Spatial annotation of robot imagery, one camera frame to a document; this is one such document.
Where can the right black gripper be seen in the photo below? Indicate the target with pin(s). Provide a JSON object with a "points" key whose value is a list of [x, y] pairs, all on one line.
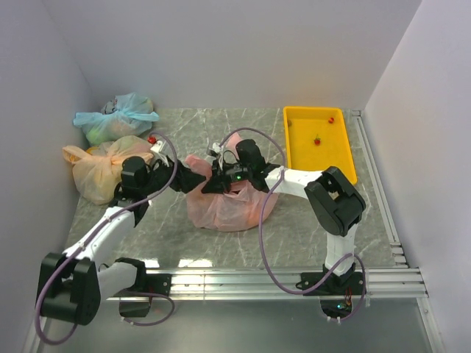
{"points": [[215, 185]]}

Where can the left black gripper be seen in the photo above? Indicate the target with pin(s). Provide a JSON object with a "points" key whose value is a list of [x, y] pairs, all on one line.
{"points": [[185, 179]]}

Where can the pink plastic bag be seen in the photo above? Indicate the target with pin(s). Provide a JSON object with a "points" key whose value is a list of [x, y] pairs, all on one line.
{"points": [[226, 212]]}

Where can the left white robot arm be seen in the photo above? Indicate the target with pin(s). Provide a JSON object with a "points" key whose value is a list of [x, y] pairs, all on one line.
{"points": [[71, 284]]}

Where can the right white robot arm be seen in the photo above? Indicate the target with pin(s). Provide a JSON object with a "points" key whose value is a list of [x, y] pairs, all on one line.
{"points": [[337, 205]]}

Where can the blue tied plastic bag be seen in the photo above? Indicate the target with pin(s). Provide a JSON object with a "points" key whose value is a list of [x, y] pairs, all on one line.
{"points": [[130, 114]]}

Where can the orange tied plastic bag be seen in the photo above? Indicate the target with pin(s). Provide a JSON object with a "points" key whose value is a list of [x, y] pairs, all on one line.
{"points": [[97, 171]]}

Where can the yellow plastic tray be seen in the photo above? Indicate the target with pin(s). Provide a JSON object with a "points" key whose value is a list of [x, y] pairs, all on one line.
{"points": [[302, 125]]}

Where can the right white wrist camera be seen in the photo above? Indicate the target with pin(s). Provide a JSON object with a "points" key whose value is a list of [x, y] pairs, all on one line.
{"points": [[215, 150]]}

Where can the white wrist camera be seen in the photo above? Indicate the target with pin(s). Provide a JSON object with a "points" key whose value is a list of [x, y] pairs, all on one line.
{"points": [[161, 149], [215, 150]]}

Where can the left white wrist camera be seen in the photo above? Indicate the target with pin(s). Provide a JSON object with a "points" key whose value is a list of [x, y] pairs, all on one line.
{"points": [[161, 149]]}

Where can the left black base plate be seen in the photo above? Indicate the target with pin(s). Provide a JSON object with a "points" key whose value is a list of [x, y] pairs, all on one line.
{"points": [[154, 283]]}

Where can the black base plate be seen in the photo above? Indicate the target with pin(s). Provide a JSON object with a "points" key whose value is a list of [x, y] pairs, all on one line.
{"points": [[348, 284], [154, 283]]}

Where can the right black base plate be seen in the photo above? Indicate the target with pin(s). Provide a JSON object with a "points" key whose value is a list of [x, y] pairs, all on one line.
{"points": [[348, 284]]}

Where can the aluminium front rail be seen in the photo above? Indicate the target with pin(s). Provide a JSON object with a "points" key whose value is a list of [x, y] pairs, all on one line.
{"points": [[255, 284]]}

